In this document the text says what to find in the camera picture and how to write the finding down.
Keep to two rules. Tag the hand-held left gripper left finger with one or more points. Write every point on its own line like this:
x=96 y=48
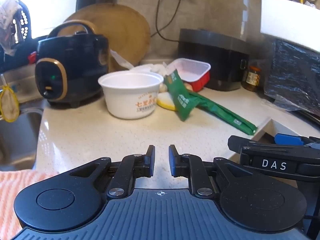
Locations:
x=150 y=160

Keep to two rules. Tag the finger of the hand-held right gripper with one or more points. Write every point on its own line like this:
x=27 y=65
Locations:
x=287 y=138
x=250 y=143

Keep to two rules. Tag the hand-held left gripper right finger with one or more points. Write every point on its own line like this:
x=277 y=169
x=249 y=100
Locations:
x=172 y=160

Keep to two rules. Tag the long green snack packet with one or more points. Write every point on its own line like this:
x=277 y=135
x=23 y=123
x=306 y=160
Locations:
x=225 y=113

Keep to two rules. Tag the yellow lid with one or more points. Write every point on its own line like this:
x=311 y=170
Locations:
x=166 y=101

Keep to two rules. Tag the short green snack packet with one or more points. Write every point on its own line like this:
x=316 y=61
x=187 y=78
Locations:
x=181 y=97

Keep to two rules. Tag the white paper bowl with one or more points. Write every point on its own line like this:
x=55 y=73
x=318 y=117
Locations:
x=130 y=97

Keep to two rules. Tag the clear plastic bag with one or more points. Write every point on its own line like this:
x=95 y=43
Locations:
x=121 y=61

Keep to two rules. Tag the foil-wrapped black box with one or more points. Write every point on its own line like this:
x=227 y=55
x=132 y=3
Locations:
x=292 y=80

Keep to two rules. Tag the glass jar with orange lid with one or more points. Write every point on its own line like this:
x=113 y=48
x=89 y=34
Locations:
x=251 y=80

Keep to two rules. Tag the red plastic food tray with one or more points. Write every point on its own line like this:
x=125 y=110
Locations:
x=190 y=72

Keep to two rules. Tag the black countertop appliance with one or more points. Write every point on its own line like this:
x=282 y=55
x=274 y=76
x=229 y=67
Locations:
x=215 y=55

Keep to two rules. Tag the white range hood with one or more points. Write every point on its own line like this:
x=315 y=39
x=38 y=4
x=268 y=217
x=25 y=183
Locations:
x=287 y=17

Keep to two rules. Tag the black electric pressure cooker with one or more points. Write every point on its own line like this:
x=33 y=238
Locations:
x=72 y=65

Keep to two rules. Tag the round wooden cutting board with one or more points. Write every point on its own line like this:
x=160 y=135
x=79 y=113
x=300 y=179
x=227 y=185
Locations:
x=125 y=30

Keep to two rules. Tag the stainless steel sink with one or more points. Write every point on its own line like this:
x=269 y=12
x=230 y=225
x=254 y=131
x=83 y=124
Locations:
x=17 y=135

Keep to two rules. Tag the orange striped cloth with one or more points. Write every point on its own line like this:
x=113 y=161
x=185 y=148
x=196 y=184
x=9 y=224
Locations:
x=15 y=200

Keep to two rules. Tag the yellow-rimmed mesh scrubber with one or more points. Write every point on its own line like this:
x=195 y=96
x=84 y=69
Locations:
x=8 y=105

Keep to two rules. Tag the black perforated rack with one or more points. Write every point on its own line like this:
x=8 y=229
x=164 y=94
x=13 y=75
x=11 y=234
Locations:
x=24 y=22

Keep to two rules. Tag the hanging grey rag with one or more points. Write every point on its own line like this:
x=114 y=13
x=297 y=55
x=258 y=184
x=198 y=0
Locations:
x=7 y=17

